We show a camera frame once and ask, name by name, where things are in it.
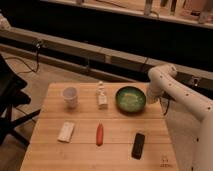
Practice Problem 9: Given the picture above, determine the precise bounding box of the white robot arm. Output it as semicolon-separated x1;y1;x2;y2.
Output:
146;64;213;171

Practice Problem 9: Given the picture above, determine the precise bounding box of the white plastic cup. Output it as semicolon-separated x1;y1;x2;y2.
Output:
62;87;78;108

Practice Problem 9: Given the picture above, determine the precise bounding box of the white rectangular block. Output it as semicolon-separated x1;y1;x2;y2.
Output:
57;122;75;143

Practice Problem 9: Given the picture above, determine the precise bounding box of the red marker pen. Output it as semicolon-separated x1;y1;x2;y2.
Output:
96;123;104;146

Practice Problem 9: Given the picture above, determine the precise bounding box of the black remote control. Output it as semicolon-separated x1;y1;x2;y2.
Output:
131;133;145;159

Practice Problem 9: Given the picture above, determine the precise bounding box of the green ceramic bowl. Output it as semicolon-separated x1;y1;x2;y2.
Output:
115;86;146;113

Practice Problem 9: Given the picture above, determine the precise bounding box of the white small bottle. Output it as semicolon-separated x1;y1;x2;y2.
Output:
97;81;108;109

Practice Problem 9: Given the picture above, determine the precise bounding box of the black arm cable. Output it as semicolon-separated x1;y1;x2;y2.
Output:
160;96;172;117

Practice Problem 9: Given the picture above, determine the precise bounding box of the black office chair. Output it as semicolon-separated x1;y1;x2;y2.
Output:
0;54;40;146

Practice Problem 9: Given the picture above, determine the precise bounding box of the black floor cable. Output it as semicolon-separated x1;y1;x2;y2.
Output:
3;39;44;76

